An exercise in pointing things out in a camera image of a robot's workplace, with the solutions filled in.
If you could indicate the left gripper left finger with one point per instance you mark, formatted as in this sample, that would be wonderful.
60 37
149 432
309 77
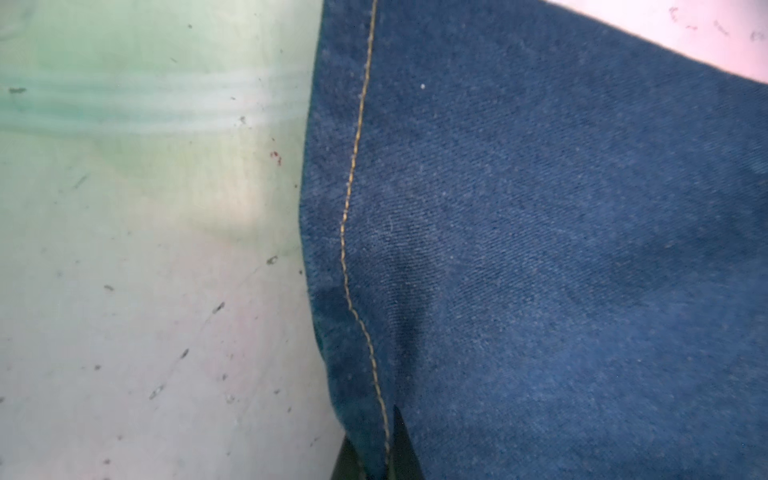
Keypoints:
348 465

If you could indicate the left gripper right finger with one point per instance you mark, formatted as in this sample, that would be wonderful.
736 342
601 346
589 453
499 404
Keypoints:
403 461

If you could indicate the dark navy skirt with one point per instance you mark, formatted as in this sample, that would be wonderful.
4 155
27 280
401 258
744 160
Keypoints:
541 238

